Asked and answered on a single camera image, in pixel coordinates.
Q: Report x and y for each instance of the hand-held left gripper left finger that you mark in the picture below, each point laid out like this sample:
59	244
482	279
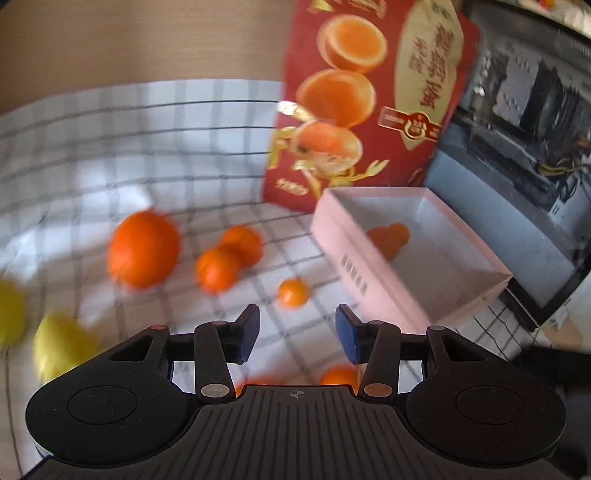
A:
246	333

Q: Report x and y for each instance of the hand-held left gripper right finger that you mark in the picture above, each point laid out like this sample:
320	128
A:
349	335

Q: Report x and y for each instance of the medium mandarin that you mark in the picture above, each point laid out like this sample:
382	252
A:
244	242
216	271
258	383
339	376

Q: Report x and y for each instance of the small mandarin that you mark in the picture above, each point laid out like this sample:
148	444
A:
390	237
293	293

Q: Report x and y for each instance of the pink cardboard box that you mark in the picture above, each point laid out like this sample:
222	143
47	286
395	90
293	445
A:
351	258

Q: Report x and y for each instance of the yellow lemon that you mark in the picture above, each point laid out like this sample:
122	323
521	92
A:
9	314
62	348

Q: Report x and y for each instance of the large orange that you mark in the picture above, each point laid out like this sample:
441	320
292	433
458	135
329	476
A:
143	249

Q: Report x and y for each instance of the red printed gift bag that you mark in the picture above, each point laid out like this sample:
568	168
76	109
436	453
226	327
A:
332	138

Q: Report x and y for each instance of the black checked white tablecloth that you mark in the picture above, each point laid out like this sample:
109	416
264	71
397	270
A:
138	152

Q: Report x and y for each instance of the brown cardboard box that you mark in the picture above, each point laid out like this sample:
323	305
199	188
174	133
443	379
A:
572	327

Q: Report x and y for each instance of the black glass-sided computer case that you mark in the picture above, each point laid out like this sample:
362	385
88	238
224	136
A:
508	138

